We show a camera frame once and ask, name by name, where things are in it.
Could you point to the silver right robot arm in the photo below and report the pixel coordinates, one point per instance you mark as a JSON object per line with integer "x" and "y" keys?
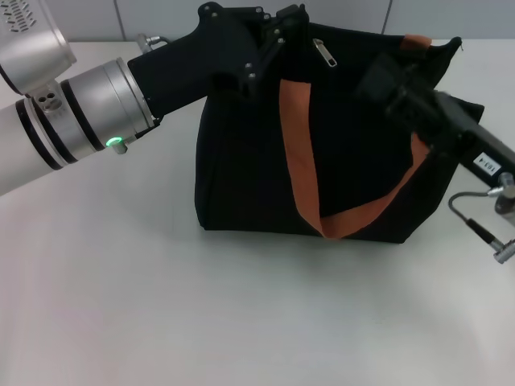
{"x": 507, "y": 201}

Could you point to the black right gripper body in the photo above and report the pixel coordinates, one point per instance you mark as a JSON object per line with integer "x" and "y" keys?
{"x": 462, "y": 132}

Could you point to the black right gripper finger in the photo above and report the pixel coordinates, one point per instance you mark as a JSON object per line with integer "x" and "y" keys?
{"x": 380, "y": 78}
{"x": 420, "y": 80}

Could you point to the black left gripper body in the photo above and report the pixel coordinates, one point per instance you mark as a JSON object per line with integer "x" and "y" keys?
{"x": 193, "y": 68}

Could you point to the silver metal zipper pull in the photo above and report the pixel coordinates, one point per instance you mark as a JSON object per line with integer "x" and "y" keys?
{"x": 326, "y": 54}

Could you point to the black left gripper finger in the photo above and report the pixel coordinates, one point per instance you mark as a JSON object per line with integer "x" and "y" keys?
{"x": 289, "y": 14}
{"x": 269, "y": 46}

